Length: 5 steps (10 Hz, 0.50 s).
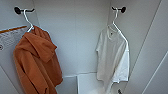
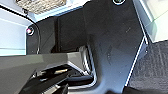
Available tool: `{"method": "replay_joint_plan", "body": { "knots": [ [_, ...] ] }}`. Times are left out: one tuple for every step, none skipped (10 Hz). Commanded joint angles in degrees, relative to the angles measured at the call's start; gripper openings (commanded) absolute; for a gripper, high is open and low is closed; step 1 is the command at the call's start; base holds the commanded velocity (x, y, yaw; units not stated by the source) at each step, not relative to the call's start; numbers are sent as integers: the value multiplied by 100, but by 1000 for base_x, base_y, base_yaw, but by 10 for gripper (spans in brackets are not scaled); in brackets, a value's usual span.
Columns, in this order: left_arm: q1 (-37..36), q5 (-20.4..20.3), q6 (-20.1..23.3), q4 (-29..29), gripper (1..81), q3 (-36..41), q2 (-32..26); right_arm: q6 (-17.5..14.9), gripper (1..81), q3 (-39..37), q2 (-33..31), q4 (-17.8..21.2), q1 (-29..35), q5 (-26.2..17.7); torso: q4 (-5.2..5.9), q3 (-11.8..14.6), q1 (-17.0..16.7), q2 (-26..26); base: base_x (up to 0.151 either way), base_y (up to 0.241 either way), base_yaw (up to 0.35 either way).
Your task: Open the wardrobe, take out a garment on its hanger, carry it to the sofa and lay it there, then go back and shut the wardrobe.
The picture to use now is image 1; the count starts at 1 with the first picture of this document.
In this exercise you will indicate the white wardrobe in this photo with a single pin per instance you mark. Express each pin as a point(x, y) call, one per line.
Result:
point(76, 33)

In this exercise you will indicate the white sticker with orange strip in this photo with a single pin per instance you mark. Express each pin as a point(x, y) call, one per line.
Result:
point(10, 38)

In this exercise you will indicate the white t-shirt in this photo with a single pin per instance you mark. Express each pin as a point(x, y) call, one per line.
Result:
point(110, 56)

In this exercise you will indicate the black wardrobe hook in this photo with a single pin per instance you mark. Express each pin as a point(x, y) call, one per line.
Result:
point(122, 9)
point(17, 10)

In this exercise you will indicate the orange hooded sweater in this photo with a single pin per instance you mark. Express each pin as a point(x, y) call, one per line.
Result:
point(33, 66)

